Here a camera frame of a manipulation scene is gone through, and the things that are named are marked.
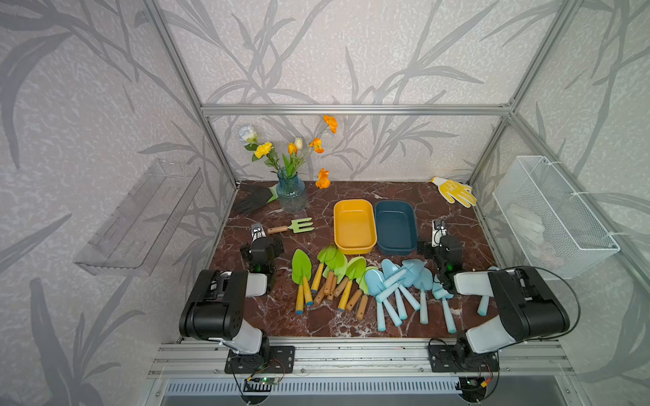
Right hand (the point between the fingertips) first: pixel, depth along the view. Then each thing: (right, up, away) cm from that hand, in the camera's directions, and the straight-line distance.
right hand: (433, 234), depth 95 cm
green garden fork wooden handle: (-55, +2, +10) cm, 56 cm away
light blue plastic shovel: (-23, -16, -6) cm, 29 cm away
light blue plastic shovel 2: (-18, -11, -5) cm, 22 cm away
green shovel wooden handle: (-37, -10, -2) cm, 39 cm away
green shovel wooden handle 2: (-28, -16, -7) cm, 33 cm away
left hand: (-65, -1, -1) cm, 65 cm away
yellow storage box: (-29, +2, +6) cm, 30 cm away
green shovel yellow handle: (-50, -13, -3) cm, 51 cm away
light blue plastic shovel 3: (-5, -17, -6) cm, 19 cm away
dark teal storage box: (-12, +1, +10) cm, 16 cm away
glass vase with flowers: (-55, +17, +7) cm, 58 cm away
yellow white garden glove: (+18, +17, +22) cm, 33 cm away
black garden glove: (-76, +14, +18) cm, 79 cm away
